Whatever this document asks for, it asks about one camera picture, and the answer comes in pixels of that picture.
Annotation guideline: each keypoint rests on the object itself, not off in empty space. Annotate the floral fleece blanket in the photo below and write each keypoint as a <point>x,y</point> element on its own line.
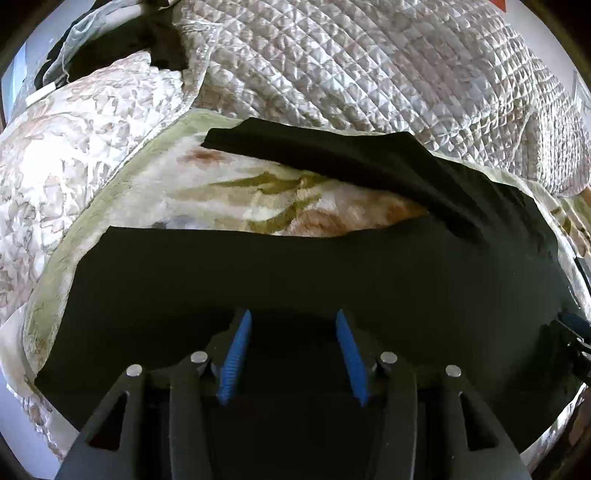
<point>173,182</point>

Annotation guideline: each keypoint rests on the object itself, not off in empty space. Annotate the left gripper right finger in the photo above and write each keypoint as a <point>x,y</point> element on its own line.
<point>425,422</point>

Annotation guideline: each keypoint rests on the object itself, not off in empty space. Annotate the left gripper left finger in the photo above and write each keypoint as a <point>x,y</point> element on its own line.
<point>149,425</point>

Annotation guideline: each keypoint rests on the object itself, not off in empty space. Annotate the pile of dark clothes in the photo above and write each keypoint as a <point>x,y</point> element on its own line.
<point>110,31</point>

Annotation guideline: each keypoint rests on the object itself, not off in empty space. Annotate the red wall poster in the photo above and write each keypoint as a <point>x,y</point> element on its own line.
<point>500,4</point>

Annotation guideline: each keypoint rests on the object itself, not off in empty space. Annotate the black pants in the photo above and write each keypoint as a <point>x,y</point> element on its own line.
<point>475,281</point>

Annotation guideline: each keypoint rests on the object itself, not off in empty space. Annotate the quilted grey-pink bedspread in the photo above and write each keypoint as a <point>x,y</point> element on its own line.
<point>454,74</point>

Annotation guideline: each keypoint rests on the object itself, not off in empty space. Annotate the white floral quilted comforter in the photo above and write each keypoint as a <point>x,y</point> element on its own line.
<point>55,157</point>

